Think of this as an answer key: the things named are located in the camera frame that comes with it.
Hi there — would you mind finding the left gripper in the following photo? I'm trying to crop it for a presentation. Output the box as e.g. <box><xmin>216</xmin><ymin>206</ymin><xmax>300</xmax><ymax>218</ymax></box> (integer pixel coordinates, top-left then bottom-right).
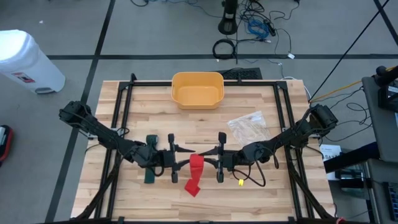
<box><xmin>160</xmin><ymin>133</ymin><xmax>196</xmax><ymax>184</ymax></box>

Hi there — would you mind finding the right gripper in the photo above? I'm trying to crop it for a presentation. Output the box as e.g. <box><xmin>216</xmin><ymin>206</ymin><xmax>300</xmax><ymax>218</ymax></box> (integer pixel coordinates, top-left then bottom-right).
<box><xmin>198</xmin><ymin>132</ymin><xmax>240</xmax><ymax>184</ymax></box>

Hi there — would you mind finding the red elastic bandage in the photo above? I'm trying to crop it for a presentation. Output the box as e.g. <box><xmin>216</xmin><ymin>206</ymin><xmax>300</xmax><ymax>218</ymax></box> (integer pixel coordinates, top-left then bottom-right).
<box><xmin>183</xmin><ymin>154</ymin><xmax>205</xmax><ymax>198</ymax></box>

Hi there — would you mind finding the green elastic bandage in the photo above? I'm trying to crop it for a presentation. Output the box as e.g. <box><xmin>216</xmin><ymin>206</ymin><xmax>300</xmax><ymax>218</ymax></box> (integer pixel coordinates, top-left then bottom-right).
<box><xmin>144</xmin><ymin>134</ymin><xmax>159</xmax><ymax>184</ymax></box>

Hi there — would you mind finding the clear plastic bag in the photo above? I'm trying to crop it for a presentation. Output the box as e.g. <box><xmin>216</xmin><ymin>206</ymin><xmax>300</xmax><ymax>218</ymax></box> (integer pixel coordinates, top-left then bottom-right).
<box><xmin>226</xmin><ymin>111</ymin><xmax>271</xmax><ymax>149</ymax></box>

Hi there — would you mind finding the yellow plastic bin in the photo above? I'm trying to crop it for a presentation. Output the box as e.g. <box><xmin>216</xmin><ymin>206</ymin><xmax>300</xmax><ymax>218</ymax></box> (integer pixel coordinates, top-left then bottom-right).
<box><xmin>170</xmin><ymin>71</ymin><xmax>225</xmax><ymax>110</ymax></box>

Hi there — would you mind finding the black keyboard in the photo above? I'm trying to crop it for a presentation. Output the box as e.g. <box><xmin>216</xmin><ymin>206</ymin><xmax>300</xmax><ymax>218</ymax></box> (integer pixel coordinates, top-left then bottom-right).
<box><xmin>216</xmin><ymin>67</ymin><xmax>263</xmax><ymax>80</ymax></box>

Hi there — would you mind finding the white printed box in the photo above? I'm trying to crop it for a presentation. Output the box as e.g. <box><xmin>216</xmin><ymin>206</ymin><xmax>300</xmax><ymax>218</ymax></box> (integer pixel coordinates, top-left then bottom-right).
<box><xmin>320</xmin><ymin>143</ymin><xmax>343</xmax><ymax>181</ymax></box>

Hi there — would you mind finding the black stand base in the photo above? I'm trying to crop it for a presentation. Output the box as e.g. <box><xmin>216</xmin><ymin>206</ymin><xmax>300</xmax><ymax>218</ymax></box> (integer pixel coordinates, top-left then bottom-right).
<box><xmin>217</xmin><ymin>0</ymin><xmax>239</xmax><ymax>35</ymax></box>

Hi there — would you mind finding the black slanted beam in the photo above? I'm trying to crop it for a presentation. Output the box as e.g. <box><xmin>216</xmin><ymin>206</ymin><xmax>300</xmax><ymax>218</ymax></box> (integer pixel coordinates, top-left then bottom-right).
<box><xmin>323</xmin><ymin>141</ymin><xmax>380</xmax><ymax>174</ymax></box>

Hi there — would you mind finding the black power adapter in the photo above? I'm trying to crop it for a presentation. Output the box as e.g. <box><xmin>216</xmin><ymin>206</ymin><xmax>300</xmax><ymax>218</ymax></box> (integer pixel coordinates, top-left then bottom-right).
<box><xmin>263</xmin><ymin>19</ymin><xmax>278</xmax><ymax>37</ymax></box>

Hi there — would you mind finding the grey equipment cabinet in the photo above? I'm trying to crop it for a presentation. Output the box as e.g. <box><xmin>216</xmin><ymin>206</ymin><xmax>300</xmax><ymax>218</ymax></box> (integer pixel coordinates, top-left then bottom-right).
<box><xmin>334</xmin><ymin>158</ymin><xmax>398</xmax><ymax>224</ymax></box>

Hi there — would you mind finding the grey desk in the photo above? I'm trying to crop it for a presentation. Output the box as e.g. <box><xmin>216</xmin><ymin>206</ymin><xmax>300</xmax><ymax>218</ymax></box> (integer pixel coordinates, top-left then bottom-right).
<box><xmin>362</xmin><ymin>76</ymin><xmax>398</xmax><ymax>164</ymax></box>

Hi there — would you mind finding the thin black slanted pole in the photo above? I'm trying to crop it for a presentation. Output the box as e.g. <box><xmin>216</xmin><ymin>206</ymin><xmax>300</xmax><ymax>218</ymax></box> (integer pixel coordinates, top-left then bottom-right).
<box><xmin>309</xmin><ymin>0</ymin><xmax>391</xmax><ymax>102</ymax></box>

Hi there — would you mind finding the red and black device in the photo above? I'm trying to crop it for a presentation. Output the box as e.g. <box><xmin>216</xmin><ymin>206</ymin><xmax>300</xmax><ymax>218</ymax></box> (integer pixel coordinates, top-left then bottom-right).
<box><xmin>0</xmin><ymin>124</ymin><xmax>14</xmax><ymax>166</ymax></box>

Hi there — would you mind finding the white trash can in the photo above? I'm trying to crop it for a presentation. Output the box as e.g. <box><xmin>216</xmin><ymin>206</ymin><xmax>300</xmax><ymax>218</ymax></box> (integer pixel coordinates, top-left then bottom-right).
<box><xmin>0</xmin><ymin>29</ymin><xmax>67</xmax><ymax>95</ymax></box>

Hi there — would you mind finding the black desk equipment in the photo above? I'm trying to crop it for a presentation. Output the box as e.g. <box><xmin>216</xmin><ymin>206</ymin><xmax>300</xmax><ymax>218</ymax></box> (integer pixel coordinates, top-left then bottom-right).
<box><xmin>374</xmin><ymin>65</ymin><xmax>398</xmax><ymax>113</ymax></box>

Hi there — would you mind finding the coiled black cable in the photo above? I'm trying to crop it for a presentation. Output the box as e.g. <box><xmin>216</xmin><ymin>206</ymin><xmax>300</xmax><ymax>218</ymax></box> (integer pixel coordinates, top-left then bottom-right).
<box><xmin>212</xmin><ymin>39</ymin><xmax>238</xmax><ymax>60</ymax></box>

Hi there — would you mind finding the blue coiled cable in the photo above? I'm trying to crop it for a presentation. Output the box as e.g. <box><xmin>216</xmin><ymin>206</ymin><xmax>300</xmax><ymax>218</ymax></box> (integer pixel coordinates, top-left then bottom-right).
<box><xmin>247</xmin><ymin>19</ymin><xmax>271</xmax><ymax>40</ymax></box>

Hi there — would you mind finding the yellow cable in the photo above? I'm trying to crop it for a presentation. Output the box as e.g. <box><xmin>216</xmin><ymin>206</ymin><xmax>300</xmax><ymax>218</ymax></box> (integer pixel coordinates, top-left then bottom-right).
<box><xmin>309</xmin><ymin>65</ymin><xmax>398</xmax><ymax>103</ymax></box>

